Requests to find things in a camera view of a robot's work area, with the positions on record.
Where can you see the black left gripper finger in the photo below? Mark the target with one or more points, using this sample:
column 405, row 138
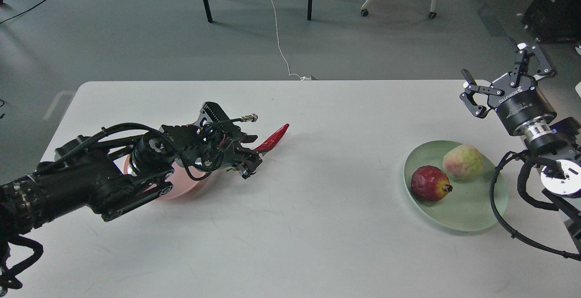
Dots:
column 246, row 162
column 245, row 138

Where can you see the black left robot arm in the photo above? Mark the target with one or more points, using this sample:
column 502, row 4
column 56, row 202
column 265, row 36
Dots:
column 113, row 172

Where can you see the dark red pomegranate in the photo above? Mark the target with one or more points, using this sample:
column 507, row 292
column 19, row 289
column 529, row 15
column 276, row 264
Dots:
column 429, row 183

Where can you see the light green plate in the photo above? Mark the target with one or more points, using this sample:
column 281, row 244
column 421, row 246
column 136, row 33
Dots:
column 467, row 208

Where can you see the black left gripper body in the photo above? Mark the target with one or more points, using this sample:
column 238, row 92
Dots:
column 219, row 151

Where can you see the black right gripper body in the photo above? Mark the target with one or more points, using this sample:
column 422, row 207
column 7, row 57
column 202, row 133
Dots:
column 520, row 102

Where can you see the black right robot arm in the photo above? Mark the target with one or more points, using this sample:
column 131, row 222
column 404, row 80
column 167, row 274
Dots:
column 550, row 174

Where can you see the red chili pepper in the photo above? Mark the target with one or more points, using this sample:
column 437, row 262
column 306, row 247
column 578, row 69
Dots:
column 272, row 140

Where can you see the green pink guava fruit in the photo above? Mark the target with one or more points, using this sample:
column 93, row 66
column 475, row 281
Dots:
column 463, row 162

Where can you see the black equipment case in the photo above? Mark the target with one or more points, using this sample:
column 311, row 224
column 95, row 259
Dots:
column 554, row 21

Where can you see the pink plate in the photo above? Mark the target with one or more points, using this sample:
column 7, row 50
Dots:
column 181, row 184

